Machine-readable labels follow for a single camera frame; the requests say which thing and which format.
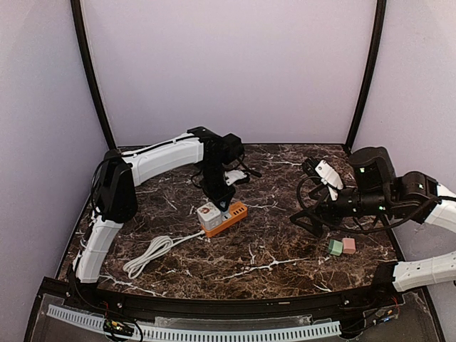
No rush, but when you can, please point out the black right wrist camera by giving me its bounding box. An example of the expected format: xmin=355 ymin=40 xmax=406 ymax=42
xmin=348 ymin=147 xmax=396 ymax=193

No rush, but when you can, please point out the white slotted cable duct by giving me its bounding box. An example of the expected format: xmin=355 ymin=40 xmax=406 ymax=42
xmin=46 ymin=304 xmax=341 ymax=341

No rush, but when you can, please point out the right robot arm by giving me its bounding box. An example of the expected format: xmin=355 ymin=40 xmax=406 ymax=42
xmin=290 ymin=167 xmax=455 ymax=292

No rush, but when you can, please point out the green plug adapter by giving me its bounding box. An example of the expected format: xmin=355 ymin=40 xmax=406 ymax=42
xmin=327 ymin=239 xmax=343 ymax=257

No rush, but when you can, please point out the white cube socket adapter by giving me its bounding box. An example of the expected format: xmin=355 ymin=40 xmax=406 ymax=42
xmin=197 ymin=202 xmax=222 ymax=231

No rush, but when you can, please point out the orange power strip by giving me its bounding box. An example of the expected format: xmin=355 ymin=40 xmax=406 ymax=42
xmin=200 ymin=202 xmax=248 ymax=238

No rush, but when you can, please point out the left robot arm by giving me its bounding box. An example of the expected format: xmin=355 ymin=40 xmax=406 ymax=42
xmin=73 ymin=127 xmax=244 ymax=284

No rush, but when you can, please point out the pink plug adapter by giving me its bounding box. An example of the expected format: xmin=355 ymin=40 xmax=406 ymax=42
xmin=342 ymin=237 xmax=356 ymax=254

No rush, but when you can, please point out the black front table rail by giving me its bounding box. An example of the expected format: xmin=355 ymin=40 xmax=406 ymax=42
xmin=38 ymin=277 xmax=403 ymax=321

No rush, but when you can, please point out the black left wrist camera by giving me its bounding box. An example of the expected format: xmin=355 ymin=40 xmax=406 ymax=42
xmin=222 ymin=133 xmax=262 ymax=177

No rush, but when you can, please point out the white orange-strip cable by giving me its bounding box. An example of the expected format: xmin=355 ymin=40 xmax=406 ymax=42
xmin=122 ymin=229 xmax=207 ymax=279

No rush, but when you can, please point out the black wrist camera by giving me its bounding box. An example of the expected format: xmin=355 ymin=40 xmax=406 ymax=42
xmin=348 ymin=147 xmax=396 ymax=193
xmin=222 ymin=133 xmax=262 ymax=177

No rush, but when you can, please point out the right black frame post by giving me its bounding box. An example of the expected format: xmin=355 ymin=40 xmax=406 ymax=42
xmin=344 ymin=0 xmax=387 ymax=154

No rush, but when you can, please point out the black frame post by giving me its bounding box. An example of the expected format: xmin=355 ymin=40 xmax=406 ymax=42
xmin=70 ymin=0 xmax=117 ymax=150
xmin=344 ymin=0 xmax=387 ymax=154

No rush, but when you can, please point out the left black frame post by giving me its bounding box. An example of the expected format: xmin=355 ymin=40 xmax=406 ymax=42
xmin=70 ymin=0 xmax=117 ymax=150

